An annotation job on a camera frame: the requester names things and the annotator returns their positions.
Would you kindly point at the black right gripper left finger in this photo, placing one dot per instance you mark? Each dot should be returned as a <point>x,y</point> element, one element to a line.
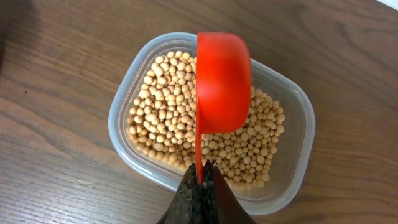
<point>185,207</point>

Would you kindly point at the red measuring scoop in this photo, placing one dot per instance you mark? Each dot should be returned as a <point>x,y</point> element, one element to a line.
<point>223,86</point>

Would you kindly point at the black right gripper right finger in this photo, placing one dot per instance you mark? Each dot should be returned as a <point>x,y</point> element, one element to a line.
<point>221,206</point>

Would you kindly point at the soybeans in container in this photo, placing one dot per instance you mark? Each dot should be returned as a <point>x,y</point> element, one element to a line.
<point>162,122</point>

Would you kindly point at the clear plastic container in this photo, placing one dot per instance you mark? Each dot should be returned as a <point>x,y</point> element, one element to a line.
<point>293,149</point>

